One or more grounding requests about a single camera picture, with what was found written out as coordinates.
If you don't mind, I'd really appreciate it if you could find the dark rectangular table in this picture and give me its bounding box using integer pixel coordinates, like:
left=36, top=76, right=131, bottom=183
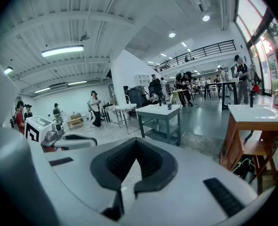
left=203, top=82, right=221, bottom=101

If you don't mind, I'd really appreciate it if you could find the white shelf cabinet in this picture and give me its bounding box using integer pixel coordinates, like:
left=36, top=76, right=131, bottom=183
left=134, top=73, right=152, bottom=87

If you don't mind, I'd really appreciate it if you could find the long ceiling lamp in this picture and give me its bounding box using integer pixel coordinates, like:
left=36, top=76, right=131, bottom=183
left=41, top=45, right=84, bottom=57

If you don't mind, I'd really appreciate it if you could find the grey washbasin stand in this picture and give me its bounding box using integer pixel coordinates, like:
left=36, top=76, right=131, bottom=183
left=138, top=112, right=181, bottom=147

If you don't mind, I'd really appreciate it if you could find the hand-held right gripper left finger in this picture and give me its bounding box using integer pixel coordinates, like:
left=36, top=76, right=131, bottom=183
left=44, top=137, right=138, bottom=222

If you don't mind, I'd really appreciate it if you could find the cardboard box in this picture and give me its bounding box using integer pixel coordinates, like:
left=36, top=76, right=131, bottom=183
left=66, top=114, right=83, bottom=129

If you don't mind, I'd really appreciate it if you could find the black balcony railing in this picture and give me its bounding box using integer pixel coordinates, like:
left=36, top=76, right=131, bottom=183
left=155, top=40, right=237, bottom=73

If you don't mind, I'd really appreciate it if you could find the white table with black legs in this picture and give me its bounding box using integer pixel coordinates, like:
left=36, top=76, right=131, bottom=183
left=221, top=80, right=239, bottom=111

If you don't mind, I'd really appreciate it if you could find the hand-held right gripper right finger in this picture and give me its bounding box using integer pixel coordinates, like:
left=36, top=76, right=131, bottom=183
left=134, top=137, right=258, bottom=226

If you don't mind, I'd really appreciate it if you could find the wooden washbasin cabinet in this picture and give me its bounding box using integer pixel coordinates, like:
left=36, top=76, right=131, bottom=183
left=220, top=119, right=278, bottom=195

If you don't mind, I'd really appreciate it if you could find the white table with metal frame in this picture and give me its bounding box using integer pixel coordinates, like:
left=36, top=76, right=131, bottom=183
left=115, top=104, right=138, bottom=135

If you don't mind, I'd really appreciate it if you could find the white paper bag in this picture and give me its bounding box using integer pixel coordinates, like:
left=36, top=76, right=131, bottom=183
left=271, top=90, right=278, bottom=113

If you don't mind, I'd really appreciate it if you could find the black wheeled machine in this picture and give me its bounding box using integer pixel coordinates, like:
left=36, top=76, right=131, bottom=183
left=127, top=85, right=151, bottom=108

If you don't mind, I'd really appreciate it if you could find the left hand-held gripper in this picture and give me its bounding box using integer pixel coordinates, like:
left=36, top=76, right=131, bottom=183
left=25, top=115, right=98, bottom=153

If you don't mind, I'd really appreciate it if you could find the black backpack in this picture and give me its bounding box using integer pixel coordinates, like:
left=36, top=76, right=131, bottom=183
left=232, top=158, right=257, bottom=181

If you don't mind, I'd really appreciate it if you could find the black framed window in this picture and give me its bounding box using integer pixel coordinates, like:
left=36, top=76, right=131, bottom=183
left=234, top=0, right=278, bottom=96

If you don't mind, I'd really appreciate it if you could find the round white wire-leg table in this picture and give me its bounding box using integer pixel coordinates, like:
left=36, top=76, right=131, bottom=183
left=171, top=89, right=189, bottom=107

